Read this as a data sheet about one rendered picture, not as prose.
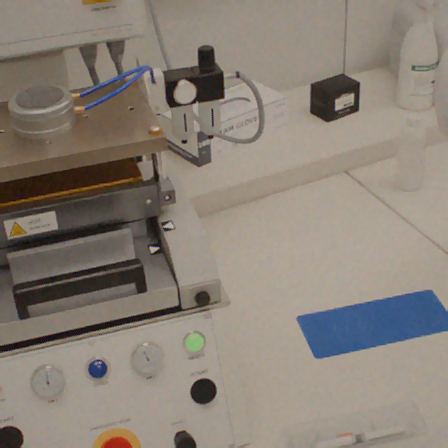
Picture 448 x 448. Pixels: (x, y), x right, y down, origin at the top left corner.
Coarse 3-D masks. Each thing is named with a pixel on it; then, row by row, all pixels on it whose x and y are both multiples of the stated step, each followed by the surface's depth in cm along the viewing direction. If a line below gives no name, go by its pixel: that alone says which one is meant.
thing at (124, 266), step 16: (80, 272) 88; (96, 272) 88; (112, 272) 89; (128, 272) 89; (144, 272) 90; (16, 288) 86; (32, 288) 86; (48, 288) 87; (64, 288) 87; (80, 288) 88; (96, 288) 89; (144, 288) 91; (16, 304) 87; (32, 304) 87
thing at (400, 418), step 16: (336, 416) 102; (352, 416) 102; (368, 416) 101; (384, 416) 101; (400, 416) 101; (416, 416) 101; (288, 432) 100; (304, 432) 100; (320, 432) 100; (336, 432) 99; (352, 432) 99; (368, 432) 99; (384, 432) 99; (400, 432) 99
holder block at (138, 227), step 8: (120, 224) 99; (128, 224) 99; (136, 224) 99; (144, 224) 100; (80, 232) 97; (88, 232) 98; (96, 232) 98; (104, 232) 99; (136, 232) 100; (144, 232) 100; (40, 240) 96; (48, 240) 96; (56, 240) 97; (64, 240) 97; (0, 248) 95; (8, 248) 95; (16, 248) 95; (24, 248) 96; (0, 256) 95; (0, 264) 96; (8, 264) 96
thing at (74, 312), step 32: (32, 256) 92; (64, 256) 93; (96, 256) 95; (128, 256) 97; (160, 256) 97; (0, 288) 93; (128, 288) 92; (160, 288) 92; (0, 320) 88; (32, 320) 88; (64, 320) 90; (96, 320) 91
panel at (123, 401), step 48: (96, 336) 92; (144, 336) 94; (0, 384) 90; (96, 384) 93; (144, 384) 95; (192, 384) 97; (48, 432) 92; (96, 432) 94; (144, 432) 96; (192, 432) 98
